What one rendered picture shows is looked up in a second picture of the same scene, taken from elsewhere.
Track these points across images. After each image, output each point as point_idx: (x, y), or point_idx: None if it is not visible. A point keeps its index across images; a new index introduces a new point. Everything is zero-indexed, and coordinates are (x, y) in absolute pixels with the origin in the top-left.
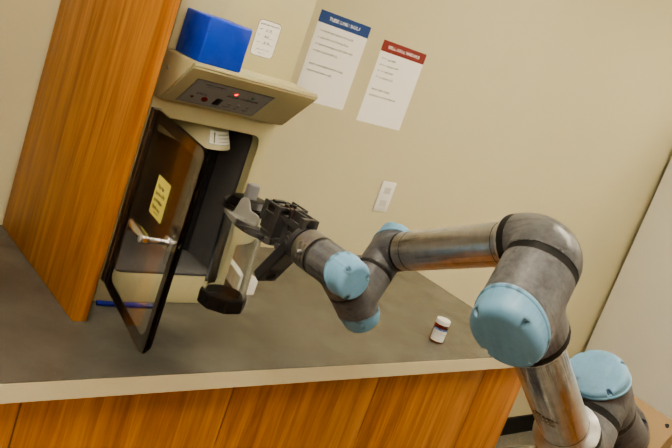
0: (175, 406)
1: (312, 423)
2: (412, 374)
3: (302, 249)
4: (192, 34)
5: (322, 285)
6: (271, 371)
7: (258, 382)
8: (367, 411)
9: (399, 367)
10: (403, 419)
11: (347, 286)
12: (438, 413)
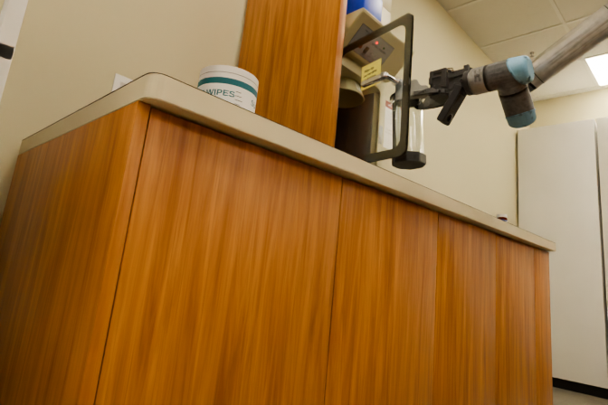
0: (414, 222)
1: (475, 266)
2: (512, 234)
3: (479, 72)
4: (352, 3)
5: (505, 82)
6: (457, 202)
7: (453, 209)
8: (496, 265)
9: (506, 225)
10: (511, 278)
11: (528, 68)
12: (523, 279)
